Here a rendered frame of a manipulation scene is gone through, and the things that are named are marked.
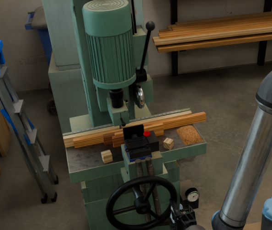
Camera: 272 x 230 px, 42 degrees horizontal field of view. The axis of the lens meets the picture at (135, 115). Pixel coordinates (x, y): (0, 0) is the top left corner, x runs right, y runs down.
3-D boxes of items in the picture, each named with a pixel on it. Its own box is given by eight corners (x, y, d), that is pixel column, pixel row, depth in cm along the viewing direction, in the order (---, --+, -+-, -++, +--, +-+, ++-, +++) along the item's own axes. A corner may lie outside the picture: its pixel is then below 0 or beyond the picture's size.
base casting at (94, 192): (83, 204, 155) (80, 189, 150) (71, 130, 202) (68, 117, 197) (180, 180, 163) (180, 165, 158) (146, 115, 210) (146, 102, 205)
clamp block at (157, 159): (129, 181, 142) (126, 164, 137) (121, 160, 153) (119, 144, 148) (164, 173, 144) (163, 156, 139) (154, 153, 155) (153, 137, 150)
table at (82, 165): (72, 200, 140) (70, 189, 136) (66, 153, 165) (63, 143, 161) (216, 166, 150) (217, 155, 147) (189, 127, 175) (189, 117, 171)
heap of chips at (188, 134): (184, 145, 154) (185, 140, 152) (175, 129, 164) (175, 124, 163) (203, 141, 155) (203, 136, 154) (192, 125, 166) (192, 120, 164)
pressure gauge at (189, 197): (186, 206, 163) (187, 193, 158) (184, 200, 166) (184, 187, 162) (200, 202, 164) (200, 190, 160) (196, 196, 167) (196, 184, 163)
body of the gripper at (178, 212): (189, 203, 128) (202, 219, 117) (192, 224, 130) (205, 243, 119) (169, 208, 127) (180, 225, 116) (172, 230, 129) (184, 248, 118)
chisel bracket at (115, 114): (114, 129, 153) (112, 113, 148) (108, 112, 164) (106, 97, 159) (130, 126, 154) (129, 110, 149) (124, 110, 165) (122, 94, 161)
